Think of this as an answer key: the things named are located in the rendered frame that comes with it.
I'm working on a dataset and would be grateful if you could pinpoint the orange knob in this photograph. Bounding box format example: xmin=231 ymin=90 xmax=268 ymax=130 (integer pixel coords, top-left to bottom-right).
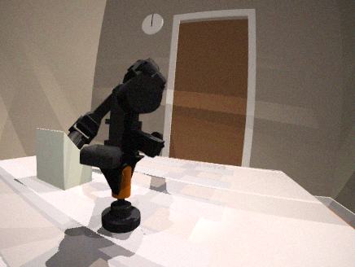
xmin=111 ymin=166 xmax=132 ymax=199

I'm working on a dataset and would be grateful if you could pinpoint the dark grey stepped pedestal with shaft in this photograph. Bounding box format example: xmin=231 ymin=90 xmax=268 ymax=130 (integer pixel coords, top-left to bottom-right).
xmin=101 ymin=199 xmax=141 ymax=234

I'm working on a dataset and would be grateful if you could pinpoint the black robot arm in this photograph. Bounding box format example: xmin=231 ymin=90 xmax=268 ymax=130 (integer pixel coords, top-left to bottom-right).
xmin=67 ymin=57 xmax=166 ymax=158

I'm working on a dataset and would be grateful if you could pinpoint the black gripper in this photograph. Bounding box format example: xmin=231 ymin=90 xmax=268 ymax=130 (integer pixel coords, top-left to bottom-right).
xmin=80 ymin=114 xmax=145 ymax=195

